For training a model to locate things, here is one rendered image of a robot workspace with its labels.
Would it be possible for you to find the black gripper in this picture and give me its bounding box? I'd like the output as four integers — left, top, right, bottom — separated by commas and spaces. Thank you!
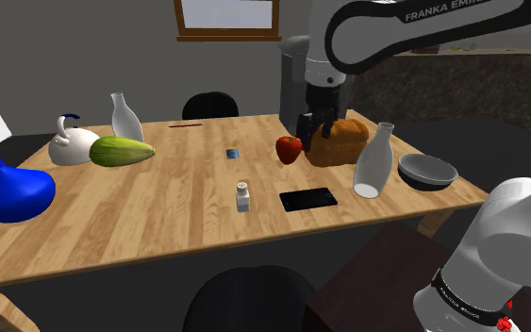
296, 84, 344, 154

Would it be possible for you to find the brown bread loaf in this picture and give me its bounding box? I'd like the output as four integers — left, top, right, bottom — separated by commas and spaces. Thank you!
304, 118, 371, 169

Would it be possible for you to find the red apple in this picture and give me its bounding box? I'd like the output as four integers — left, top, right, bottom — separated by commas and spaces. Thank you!
275, 135, 304, 166

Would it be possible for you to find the clear glass bottle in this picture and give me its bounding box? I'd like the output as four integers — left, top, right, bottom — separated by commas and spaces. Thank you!
109, 91, 145, 143
353, 121, 395, 200

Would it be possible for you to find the black phone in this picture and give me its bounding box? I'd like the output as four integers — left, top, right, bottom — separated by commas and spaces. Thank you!
278, 187, 339, 213

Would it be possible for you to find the small white pill bottle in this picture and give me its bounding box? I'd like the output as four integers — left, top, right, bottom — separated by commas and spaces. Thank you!
235, 181, 252, 213

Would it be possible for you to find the black chair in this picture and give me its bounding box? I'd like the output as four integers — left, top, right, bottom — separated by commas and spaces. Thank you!
182, 265, 319, 332
181, 91, 240, 121

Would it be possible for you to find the grey bowl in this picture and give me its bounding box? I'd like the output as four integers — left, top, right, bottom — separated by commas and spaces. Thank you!
397, 153, 459, 192

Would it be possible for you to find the dark textured counter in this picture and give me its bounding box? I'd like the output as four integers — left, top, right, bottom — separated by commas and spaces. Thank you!
349, 43, 531, 139

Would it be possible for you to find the wooden framed window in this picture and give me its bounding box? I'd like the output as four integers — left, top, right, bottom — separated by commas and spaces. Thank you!
173, 0, 283, 43

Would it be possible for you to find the wooden table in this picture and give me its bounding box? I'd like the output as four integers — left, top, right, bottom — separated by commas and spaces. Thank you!
0, 109, 490, 332

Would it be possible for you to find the green squash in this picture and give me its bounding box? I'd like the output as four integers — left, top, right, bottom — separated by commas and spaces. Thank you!
89, 136, 157, 169

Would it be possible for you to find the blue vase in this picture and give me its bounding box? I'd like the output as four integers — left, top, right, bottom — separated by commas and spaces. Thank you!
0, 156, 57, 224

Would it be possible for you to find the white teapot with blue handle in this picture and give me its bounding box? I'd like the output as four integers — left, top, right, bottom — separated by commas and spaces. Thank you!
47, 113, 102, 167

